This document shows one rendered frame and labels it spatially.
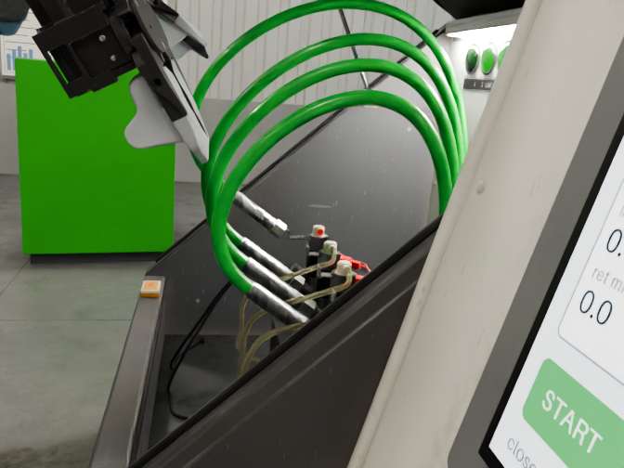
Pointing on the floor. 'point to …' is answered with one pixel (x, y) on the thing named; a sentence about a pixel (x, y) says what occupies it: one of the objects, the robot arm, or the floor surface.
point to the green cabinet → (88, 174)
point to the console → (489, 228)
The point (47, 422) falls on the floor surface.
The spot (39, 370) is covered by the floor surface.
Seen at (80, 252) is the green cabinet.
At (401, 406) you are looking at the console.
